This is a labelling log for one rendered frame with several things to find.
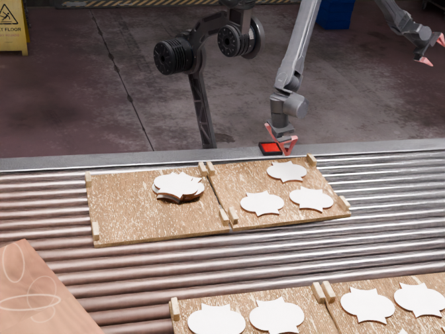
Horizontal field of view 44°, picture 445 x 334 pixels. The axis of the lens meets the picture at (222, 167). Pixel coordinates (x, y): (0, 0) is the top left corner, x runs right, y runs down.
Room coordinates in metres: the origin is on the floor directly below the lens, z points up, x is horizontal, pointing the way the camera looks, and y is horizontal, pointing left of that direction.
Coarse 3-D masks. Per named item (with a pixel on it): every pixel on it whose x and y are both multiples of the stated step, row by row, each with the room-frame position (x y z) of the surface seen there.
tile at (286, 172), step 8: (272, 168) 1.67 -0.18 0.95; (280, 168) 1.67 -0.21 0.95; (288, 168) 1.68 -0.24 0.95; (296, 168) 1.68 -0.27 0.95; (304, 168) 1.69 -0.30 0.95; (272, 176) 1.62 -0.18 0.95; (280, 176) 1.62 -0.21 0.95; (288, 176) 1.63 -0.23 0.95; (296, 176) 1.63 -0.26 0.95; (304, 176) 1.65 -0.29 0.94
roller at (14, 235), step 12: (360, 204) 1.55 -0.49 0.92; (372, 204) 1.55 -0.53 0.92; (384, 204) 1.56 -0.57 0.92; (396, 204) 1.57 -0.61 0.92; (408, 204) 1.58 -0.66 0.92; (420, 204) 1.59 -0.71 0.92; (432, 204) 1.60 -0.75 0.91; (444, 204) 1.61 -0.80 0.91; (48, 228) 1.25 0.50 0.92; (60, 228) 1.26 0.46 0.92; (72, 228) 1.26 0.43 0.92; (84, 228) 1.27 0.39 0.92; (0, 240) 1.19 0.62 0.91; (12, 240) 1.20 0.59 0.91
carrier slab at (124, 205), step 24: (192, 168) 1.63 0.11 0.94; (96, 192) 1.43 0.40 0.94; (120, 192) 1.44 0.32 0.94; (144, 192) 1.46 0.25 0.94; (96, 216) 1.31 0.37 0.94; (120, 216) 1.32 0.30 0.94; (144, 216) 1.34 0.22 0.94; (168, 216) 1.35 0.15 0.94; (192, 216) 1.36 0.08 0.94; (216, 216) 1.37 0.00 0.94; (120, 240) 1.21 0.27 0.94; (144, 240) 1.23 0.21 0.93
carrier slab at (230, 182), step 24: (216, 168) 1.64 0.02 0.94; (240, 168) 1.66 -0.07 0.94; (264, 168) 1.68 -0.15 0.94; (312, 168) 1.71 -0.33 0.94; (216, 192) 1.51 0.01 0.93; (240, 192) 1.52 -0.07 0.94; (288, 192) 1.55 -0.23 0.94; (240, 216) 1.39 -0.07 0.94; (264, 216) 1.40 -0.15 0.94; (288, 216) 1.41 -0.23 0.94; (312, 216) 1.43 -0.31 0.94; (336, 216) 1.45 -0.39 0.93
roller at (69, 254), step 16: (352, 224) 1.43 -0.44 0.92; (368, 224) 1.44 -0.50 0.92; (384, 224) 1.45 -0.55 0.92; (400, 224) 1.46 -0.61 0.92; (416, 224) 1.47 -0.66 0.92; (432, 224) 1.49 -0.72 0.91; (176, 240) 1.26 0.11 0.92; (192, 240) 1.27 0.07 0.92; (208, 240) 1.28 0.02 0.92; (224, 240) 1.29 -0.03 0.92; (240, 240) 1.30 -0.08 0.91; (256, 240) 1.31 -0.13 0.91; (272, 240) 1.32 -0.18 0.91; (288, 240) 1.34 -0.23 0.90; (48, 256) 1.14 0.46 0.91; (64, 256) 1.15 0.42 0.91; (80, 256) 1.16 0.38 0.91; (96, 256) 1.17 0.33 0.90
